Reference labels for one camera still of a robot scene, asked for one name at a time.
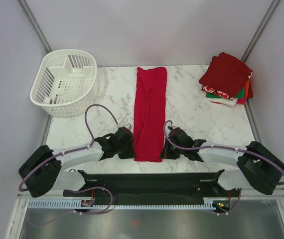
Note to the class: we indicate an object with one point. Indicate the red patterned folded shirt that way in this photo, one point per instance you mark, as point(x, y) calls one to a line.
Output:
point(215, 94)

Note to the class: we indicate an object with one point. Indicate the green folded shirt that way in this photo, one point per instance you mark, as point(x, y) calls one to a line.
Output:
point(240, 94)

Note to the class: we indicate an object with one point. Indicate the white plastic laundry basket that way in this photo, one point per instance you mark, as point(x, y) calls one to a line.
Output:
point(66, 83)

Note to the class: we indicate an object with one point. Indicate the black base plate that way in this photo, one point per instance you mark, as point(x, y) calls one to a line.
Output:
point(154, 189)

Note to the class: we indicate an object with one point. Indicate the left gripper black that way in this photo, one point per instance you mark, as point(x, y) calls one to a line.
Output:
point(130, 154)

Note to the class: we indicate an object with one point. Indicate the crimson red t shirt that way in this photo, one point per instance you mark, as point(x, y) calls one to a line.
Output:
point(149, 114)

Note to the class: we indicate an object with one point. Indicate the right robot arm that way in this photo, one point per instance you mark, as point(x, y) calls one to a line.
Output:
point(254, 165)

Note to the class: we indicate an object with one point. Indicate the aluminium frame rail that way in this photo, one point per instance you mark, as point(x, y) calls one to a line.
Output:
point(247, 194)

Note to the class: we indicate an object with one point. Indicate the dark red folded shirt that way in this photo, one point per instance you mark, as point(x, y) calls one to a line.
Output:
point(227, 74)

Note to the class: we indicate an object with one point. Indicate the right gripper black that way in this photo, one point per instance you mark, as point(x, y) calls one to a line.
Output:
point(165, 153)

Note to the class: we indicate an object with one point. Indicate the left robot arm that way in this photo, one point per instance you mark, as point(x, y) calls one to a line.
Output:
point(46, 166)

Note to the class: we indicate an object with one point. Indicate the orange folded shirt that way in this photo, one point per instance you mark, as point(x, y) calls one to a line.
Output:
point(248, 93)

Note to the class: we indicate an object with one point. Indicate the white folded shirt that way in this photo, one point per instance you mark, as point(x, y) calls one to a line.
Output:
point(222, 101)

